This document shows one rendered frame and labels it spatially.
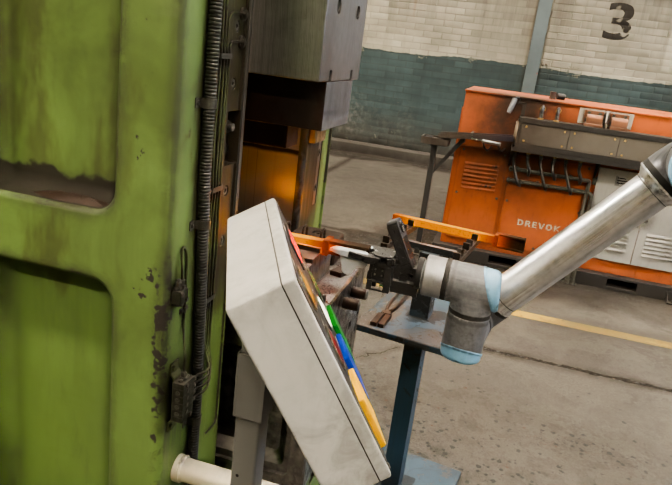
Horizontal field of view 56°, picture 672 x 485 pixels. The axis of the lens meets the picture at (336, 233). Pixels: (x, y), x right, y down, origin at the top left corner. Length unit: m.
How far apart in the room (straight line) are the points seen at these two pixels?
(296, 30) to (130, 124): 0.36
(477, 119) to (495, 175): 0.43
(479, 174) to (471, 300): 3.44
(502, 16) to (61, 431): 7.95
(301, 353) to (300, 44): 0.67
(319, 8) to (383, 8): 7.77
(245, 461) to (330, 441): 0.23
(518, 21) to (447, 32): 0.90
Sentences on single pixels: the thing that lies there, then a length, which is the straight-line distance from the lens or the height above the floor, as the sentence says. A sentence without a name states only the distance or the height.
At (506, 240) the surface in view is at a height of 0.92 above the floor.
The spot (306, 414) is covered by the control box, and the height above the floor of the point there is 1.04.
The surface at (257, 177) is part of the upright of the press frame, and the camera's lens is 1.69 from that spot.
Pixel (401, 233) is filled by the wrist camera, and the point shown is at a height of 1.07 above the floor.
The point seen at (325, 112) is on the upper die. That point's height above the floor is 1.31.
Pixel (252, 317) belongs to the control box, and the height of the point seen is 1.16.
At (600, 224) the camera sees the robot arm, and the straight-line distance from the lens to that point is 1.42.
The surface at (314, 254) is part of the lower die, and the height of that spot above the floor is 0.99.
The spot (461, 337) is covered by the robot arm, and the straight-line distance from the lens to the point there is 1.38.
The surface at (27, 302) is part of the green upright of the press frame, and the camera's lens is 1.35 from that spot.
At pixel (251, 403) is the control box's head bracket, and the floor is 0.96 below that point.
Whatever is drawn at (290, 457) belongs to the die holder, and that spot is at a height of 0.55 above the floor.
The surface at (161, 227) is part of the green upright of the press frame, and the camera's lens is 1.06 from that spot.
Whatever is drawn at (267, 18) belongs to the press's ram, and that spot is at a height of 1.47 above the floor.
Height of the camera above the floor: 1.43
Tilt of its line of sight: 16 degrees down
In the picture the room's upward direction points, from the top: 7 degrees clockwise
